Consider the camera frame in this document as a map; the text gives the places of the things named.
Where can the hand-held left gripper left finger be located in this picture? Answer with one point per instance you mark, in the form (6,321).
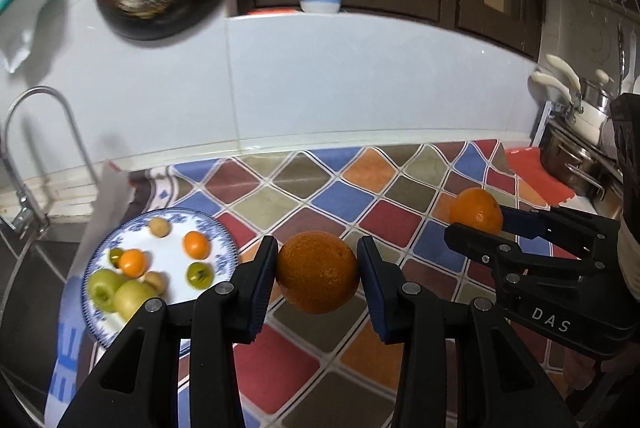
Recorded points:
(264,278)

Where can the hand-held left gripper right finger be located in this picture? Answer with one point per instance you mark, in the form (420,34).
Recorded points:
(372,290)

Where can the stainless steel pots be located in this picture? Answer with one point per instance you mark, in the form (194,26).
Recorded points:
(587,112)

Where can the large orange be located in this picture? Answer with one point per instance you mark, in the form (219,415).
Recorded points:
(317,271)

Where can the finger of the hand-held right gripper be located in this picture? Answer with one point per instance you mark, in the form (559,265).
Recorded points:
(522,222)
(480,245)

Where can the colourful checked table mat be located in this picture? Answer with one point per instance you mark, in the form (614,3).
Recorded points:
(320,203)

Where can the person's right hand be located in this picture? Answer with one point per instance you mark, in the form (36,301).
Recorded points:
(580,370)

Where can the small green fruit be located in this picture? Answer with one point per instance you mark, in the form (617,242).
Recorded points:
(201,274)
(116,256)

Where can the white plastic bag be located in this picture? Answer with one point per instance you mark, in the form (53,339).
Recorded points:
(20,42)

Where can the blue and white plate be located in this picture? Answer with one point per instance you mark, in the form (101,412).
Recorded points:
(167,255)

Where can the steel pot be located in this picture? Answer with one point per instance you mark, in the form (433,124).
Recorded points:
(570,155)

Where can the small orange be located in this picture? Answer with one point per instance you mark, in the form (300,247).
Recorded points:
(196,244)

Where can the dark kitchen sink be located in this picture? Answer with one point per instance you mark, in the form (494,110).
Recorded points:
(30,308)

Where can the red foam mat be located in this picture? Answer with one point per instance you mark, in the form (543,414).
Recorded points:
(535,173)

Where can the chrome faucet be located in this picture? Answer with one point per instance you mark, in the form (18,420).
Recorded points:
(37,93)

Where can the white metal frame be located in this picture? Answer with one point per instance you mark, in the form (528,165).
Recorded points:
(541,122)

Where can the small tan round fruit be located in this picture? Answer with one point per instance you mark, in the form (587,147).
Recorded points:
(160,227)

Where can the large green apple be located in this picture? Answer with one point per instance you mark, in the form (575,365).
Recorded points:
(132,302)

